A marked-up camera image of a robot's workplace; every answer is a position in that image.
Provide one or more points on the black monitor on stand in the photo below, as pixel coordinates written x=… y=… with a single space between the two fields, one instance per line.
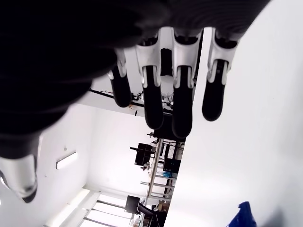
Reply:
x=143 y=153

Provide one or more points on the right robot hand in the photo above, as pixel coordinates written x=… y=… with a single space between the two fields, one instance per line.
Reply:
x=47 y=47

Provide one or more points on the rectangular ceiling lamp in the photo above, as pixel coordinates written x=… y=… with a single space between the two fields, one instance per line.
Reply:
x=67 y=160

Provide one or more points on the metal shelf rack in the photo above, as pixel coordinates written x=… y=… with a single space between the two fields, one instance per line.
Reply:
x=154 y=175

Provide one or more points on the blue Oreo packet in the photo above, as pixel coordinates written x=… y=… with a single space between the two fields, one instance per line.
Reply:
x=245 y=216

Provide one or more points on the black computer monitor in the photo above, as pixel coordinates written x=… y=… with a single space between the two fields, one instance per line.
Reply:
x=132 y=203

